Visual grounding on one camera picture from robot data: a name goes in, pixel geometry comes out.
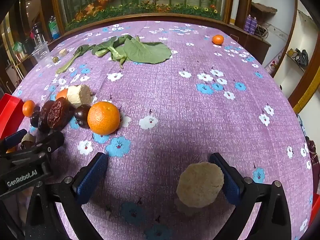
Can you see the gold framed glass cabinet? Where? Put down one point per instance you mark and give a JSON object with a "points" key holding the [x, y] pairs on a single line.
{"points": [[8, 52]]}

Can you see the slim bok choy stalk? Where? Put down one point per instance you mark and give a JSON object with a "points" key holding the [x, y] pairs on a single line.
{"points": [[73, 56]]}

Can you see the purple floral tablecloth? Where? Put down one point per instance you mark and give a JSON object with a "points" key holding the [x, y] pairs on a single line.
{"points": [[190, 110]]}

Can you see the medium orange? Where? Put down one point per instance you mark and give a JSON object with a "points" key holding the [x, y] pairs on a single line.
{"points": [[62, 95]]}

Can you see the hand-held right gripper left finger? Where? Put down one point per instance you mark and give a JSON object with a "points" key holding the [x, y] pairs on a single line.
{"points": [[92, 177]]}

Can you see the glass case with artificial flowers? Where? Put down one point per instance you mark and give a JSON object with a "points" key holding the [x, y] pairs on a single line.
{"points": [[142, 0]]}

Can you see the steel thermos flask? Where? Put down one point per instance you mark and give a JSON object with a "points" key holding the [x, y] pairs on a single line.
{"points": [[37, 34]]}

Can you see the green packet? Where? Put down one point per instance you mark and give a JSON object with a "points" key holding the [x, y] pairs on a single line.
{"points": [[17, 48]]}

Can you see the large orange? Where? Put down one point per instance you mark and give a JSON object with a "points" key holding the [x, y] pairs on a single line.
{"points": [[103, 118]]}

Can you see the small tangerine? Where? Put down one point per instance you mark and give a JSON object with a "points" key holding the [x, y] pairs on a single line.
{"points": [[28, 108], [218, 40]]}

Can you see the purple bottle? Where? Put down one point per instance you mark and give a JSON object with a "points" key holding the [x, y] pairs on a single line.
{"points": [[254, 25], [248, 23]]}

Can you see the clear plastic cup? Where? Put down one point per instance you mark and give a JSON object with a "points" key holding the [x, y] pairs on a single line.
{"points": [[41, 52]]}

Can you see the black tool on shelf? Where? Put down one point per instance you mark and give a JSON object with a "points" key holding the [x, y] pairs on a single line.
{"points": [[301, 56]]}

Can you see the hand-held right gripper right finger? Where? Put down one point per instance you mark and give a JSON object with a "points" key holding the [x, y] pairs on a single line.
{"points": [[231, 182]]}

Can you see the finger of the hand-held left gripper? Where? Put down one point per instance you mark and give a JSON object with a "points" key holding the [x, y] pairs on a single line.
{"points": [[13, 138], [51, 142]]}

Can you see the small green olive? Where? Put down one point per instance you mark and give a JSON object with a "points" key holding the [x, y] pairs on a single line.
{"points": [[55, 59]]}

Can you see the large green leaf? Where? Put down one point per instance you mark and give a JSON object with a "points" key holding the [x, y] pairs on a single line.
{"points": [[147, 50]]}

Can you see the wrinkled red date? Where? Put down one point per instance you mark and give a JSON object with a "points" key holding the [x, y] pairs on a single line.
{"points": [[59, 115]]}

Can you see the dark purple plum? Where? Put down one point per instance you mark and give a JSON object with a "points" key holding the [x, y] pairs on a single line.
{"points": [[34, 120], [83, 115]]}

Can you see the dark red patterned cloth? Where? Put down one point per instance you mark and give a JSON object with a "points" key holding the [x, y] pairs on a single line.
{"points": [[312, 152]]}

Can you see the clear plastic water bottle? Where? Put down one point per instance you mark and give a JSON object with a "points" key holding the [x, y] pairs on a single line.
{"points": [[53, 28]]}

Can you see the red plastic box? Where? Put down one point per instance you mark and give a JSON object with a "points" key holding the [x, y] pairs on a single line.
{"points": [[8, 112]]}

